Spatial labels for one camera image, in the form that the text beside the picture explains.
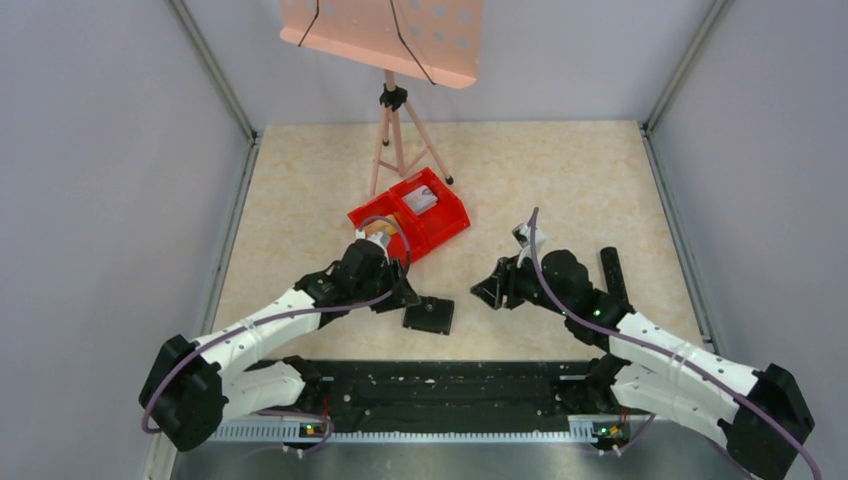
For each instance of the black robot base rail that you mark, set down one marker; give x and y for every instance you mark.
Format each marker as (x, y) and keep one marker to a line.
(453, 402)

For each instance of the red plastic bin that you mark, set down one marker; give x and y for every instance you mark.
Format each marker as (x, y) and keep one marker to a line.
(444, 221)
(388, 203)

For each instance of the gold VIP card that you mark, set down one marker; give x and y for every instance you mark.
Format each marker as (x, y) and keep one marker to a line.
(388, 224)

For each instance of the black leather card holder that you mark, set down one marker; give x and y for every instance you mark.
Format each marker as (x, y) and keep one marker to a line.
(432, 315)

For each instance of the pink music stand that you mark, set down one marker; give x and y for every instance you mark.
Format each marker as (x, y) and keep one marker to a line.
(435, 41)

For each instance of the white silver card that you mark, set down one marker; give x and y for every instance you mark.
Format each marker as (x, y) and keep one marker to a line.
(420, 200)

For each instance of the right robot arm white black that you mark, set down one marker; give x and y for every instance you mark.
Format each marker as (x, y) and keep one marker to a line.
(758, 417)

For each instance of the red plastic bin right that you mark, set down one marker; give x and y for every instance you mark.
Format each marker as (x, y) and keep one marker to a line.
(444, 221)

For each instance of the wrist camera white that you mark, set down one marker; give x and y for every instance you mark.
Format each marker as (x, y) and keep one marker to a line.
(379, 238)
(522, 234)

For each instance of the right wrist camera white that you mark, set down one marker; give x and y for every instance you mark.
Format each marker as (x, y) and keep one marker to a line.
(522, 234)

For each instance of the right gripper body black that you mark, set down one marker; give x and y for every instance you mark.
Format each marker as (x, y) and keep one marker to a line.
(524, 282)

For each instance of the red plastic bin left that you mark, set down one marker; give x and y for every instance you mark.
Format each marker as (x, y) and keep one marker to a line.
(388, 203)

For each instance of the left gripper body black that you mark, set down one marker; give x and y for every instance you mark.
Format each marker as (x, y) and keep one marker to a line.
(385, 281)

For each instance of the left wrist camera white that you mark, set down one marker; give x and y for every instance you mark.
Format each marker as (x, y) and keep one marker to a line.
(379, 238)

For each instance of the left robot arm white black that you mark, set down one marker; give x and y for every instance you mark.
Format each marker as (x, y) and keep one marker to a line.
(195, 385)

